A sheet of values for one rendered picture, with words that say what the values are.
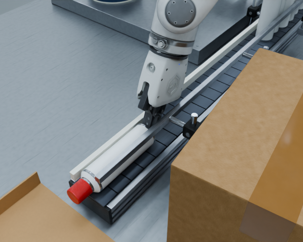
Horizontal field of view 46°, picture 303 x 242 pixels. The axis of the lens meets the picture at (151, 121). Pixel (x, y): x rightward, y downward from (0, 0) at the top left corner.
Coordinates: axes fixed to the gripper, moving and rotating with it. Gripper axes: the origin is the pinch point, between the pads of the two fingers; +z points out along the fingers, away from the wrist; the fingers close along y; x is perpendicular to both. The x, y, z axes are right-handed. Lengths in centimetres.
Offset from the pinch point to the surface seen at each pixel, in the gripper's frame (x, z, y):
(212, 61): 3.1, -8.2, 28.2
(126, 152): -3.9, 1.0, -12.3
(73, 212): 1.8, 16.5, -17.2
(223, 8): 19, -17, 62
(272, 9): -2, -23, 47
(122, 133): 3.3, 3.2, -4.5
